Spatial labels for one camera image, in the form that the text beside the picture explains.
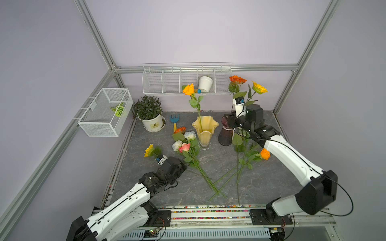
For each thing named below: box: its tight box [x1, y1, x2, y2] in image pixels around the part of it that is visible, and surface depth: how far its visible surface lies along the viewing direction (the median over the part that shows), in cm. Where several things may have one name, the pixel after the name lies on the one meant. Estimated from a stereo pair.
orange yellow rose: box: [182, 83, 204, 132], surface depth 84 cm
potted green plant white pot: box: [132, 95, 166, 133], surface depth 101 cm
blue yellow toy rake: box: [169, 113, 180, 133], surface depth 117 cm
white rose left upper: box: [183, 131, 197, 141], surface depth 102 cm
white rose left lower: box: [171, 139, 183, 152], surface depth 98 cm
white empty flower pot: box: [198, 75, 214, 93], surface depth 95 cm
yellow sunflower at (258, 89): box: [244, 80, 269, 106], surface depth 77 cm
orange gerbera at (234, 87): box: [228, 75, 248, 113], surface depth 84 cm
